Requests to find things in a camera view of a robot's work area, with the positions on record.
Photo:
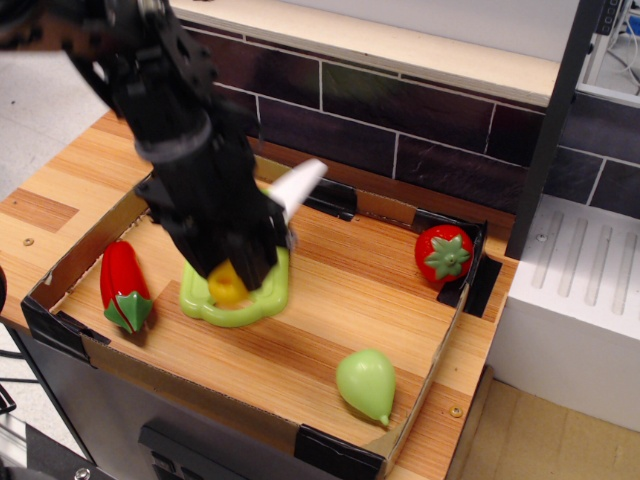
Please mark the red toy strawberry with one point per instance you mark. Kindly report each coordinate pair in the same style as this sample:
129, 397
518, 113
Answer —
443, 253

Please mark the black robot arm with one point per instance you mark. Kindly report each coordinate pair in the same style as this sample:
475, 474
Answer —
152, 73

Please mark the yellow handled white toy knife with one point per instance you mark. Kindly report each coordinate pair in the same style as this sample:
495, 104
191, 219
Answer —
300, 187

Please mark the cardboard fence with black tape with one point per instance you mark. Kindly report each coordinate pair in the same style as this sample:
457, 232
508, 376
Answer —
353, 285

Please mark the red toy chili pepper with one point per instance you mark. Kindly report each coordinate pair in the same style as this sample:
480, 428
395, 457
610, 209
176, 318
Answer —
124, 291

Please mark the green plastic cutting board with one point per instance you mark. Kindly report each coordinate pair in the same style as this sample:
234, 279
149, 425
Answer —
268, 300

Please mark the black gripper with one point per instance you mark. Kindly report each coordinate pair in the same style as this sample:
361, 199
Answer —
203, 186

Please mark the green toy pear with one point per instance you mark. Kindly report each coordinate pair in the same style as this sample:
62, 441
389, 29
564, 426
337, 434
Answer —
366, 381

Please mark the white foam block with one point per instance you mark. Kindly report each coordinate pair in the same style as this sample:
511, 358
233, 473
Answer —
569, 332

